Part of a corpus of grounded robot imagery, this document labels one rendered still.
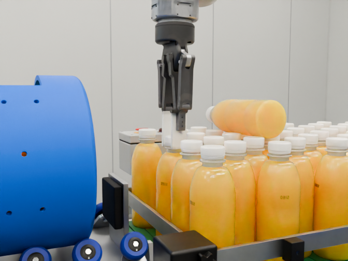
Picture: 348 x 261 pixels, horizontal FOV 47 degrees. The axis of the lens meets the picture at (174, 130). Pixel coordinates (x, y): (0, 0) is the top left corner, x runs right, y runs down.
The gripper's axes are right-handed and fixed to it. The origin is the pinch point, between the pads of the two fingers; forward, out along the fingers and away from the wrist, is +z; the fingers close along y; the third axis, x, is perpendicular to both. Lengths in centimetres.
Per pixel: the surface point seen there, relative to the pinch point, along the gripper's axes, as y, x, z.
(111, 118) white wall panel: -292, 59, 17
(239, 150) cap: 13.2, 6.6, 2.5
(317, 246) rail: 21.6, 16.6, 17.7
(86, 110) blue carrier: 12.8, -19.0, -4.5
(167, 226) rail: 7.8, -4.4, 16.1
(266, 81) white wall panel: -323, 250, -22
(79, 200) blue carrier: 15.5, -20.7, 7.9
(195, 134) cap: -2.1, 5.6, 1.1
